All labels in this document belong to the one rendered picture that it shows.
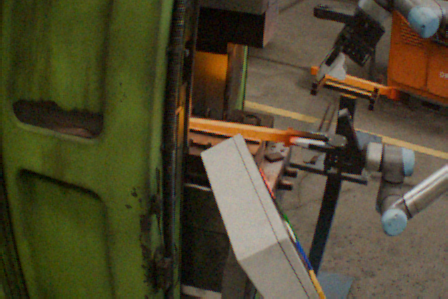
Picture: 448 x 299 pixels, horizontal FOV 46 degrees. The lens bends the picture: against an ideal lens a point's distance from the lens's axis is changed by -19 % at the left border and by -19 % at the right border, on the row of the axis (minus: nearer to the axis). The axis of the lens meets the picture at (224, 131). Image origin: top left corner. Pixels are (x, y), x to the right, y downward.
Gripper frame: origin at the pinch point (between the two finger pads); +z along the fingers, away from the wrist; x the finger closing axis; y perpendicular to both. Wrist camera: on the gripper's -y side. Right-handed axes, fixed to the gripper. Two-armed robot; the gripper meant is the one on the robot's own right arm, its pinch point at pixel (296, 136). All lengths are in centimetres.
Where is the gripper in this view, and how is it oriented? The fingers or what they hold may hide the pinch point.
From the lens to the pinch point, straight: 160.2
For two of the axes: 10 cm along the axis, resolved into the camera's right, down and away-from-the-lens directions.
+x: 2.5, -3.9, 8.9
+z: -9.7, -1.6, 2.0
